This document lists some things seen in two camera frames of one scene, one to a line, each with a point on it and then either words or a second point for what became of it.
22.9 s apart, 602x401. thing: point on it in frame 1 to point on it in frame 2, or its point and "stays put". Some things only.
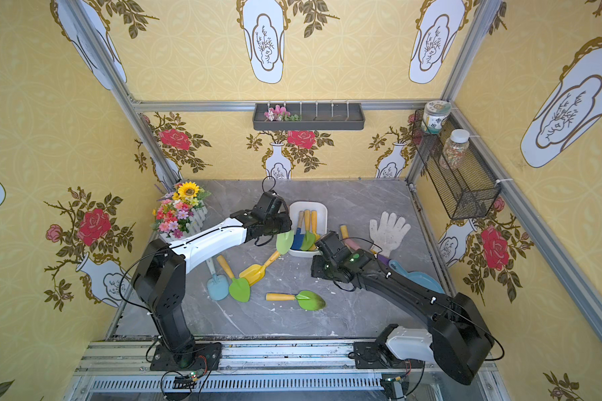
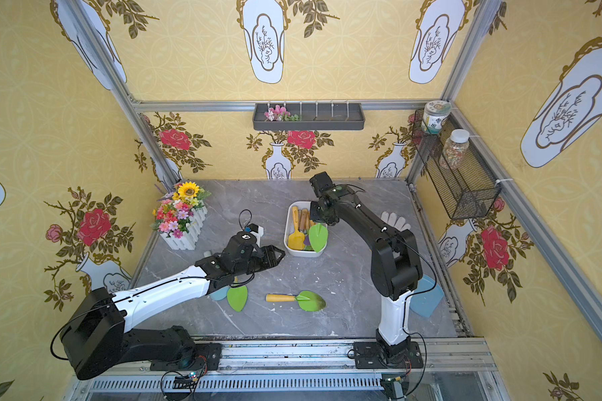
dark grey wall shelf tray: [305, 117] stays put
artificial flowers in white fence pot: [181, 212] stays put
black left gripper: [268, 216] to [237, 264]
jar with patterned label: [435, 114] stays put
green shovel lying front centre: [308, 300] stays put
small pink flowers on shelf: [280, 114] stays put
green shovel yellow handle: [344, 232] to [318, 235]
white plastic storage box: [322, 209] stays put
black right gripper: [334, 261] to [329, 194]
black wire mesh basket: [466, 184] stays put
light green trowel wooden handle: [284, 241] to [305, 220]
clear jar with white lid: [456, 148] stays put
